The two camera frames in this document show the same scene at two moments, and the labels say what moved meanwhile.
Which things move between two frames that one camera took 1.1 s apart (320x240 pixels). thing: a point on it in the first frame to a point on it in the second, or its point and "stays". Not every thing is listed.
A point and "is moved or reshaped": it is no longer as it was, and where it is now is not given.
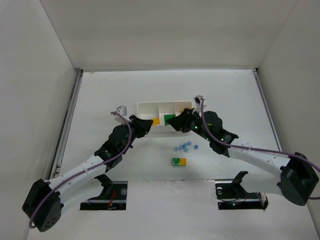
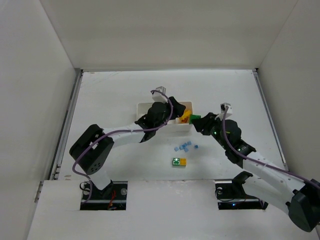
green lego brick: (167, 116) is moved or reshaped
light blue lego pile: (183, 147) stays
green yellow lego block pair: (179, 162) stays
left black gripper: (137, 125) to (172, 106)
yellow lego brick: (156, 121) is moved or reshaped
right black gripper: (184, 120) to (203, 123)
